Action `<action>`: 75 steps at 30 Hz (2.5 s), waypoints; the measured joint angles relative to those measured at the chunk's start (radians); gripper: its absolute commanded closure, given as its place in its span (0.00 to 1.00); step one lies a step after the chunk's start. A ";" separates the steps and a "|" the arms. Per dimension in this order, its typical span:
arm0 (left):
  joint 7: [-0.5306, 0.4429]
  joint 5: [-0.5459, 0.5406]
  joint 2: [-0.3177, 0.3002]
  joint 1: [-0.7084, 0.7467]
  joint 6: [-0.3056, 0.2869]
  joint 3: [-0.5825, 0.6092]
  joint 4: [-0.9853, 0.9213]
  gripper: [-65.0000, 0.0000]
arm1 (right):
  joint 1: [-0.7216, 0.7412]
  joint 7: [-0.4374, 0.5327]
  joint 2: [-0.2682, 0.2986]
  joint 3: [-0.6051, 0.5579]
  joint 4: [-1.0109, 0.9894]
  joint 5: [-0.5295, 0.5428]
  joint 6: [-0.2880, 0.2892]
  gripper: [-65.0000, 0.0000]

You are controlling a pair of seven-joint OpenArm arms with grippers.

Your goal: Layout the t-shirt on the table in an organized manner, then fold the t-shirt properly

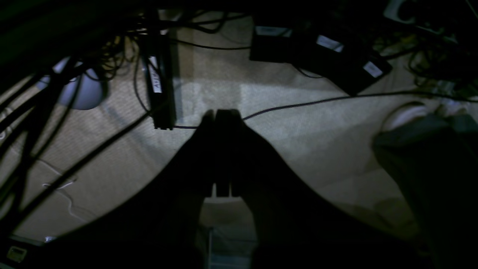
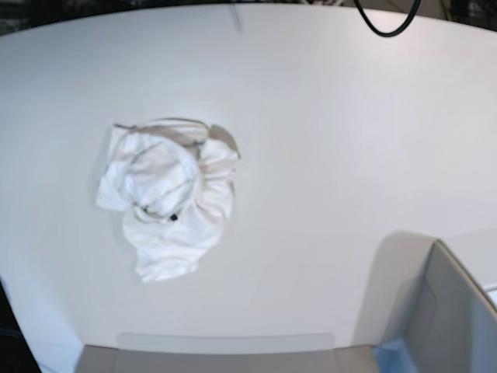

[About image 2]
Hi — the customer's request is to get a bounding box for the white printed t-shirt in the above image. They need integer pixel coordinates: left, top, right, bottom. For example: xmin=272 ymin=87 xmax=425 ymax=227
xmin=96 ymin=117 xmax=241 ymax=283

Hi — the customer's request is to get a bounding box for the grey cardboard box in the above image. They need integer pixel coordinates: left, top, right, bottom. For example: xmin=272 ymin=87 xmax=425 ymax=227
xmin=353 ymin=232 xmax=496 ymax=372

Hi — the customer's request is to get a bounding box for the black hanging cable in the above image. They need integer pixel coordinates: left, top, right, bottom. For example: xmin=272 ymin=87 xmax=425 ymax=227
xmin=353 ymin=0 xmax=419 ymax=39

